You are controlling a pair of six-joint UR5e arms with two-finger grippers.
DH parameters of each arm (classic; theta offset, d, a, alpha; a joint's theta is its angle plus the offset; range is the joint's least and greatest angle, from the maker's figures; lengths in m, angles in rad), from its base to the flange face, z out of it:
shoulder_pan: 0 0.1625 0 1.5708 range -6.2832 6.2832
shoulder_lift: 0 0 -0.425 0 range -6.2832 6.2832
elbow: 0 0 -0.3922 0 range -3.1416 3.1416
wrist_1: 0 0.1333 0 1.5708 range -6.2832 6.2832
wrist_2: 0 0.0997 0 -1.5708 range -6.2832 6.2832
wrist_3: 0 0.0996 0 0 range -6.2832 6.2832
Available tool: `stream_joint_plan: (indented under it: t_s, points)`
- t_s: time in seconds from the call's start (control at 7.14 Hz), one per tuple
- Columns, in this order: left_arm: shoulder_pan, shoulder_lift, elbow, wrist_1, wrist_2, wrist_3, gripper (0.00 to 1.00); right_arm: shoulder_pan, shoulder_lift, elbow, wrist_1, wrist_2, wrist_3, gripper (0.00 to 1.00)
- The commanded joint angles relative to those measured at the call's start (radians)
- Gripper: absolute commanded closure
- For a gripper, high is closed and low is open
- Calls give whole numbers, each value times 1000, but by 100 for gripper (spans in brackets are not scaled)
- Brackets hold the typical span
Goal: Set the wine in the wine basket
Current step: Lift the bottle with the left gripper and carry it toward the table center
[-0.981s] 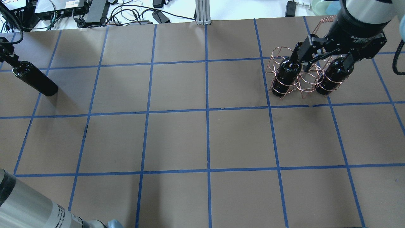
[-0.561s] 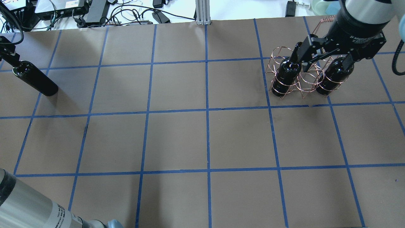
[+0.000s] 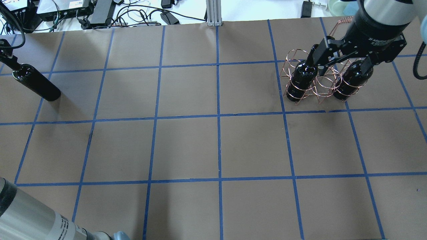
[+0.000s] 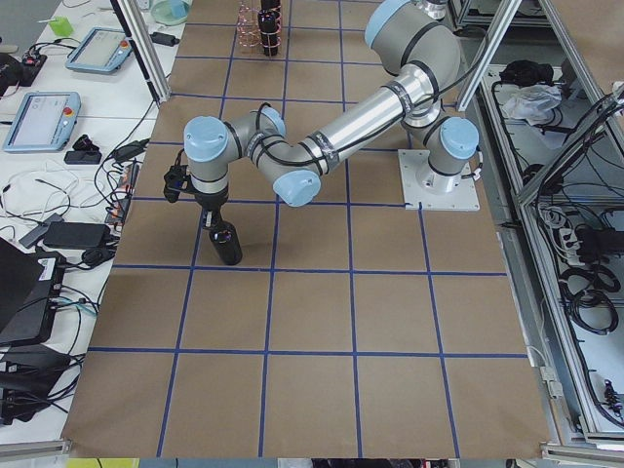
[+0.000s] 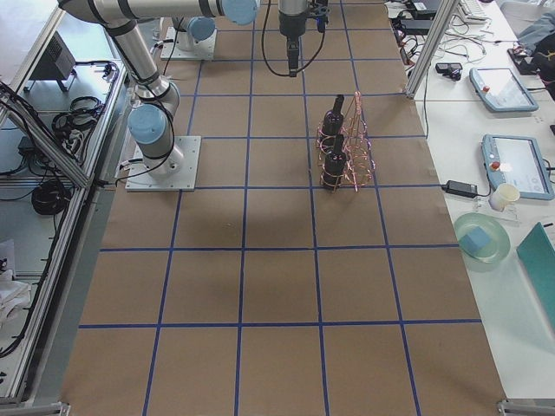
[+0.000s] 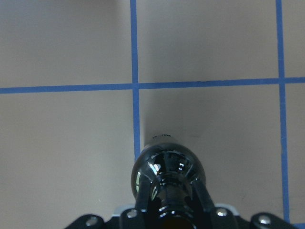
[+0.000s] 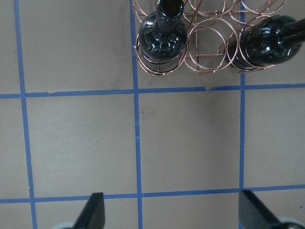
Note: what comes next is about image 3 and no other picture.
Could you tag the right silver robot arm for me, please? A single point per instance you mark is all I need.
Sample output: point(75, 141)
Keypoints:
point(396, 12)

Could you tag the black power adapter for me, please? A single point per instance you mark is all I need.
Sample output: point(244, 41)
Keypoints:
point(169, 19)

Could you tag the green bowl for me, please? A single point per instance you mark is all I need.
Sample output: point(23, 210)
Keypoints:
point(338, 7)

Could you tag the aluminium frame post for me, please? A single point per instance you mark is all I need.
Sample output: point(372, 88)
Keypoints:
point(214, 15)

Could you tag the black wine bottle in basket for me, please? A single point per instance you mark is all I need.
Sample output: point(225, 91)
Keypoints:
point(302, 77)

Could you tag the black power brick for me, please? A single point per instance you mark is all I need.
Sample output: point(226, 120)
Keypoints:
point(102, 14)

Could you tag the copper wire wine basket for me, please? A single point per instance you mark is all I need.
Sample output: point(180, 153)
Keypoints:
point(323, 86)

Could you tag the black small adapter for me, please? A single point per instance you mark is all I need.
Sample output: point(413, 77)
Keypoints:
point(306, 9)

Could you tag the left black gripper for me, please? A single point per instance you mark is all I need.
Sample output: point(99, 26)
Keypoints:
point(7, 57)

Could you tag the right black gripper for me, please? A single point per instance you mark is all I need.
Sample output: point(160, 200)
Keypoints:
point(376, 32)

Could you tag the black wine bottle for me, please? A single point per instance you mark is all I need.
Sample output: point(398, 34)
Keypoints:
point(31, 78)
point(302, 77)

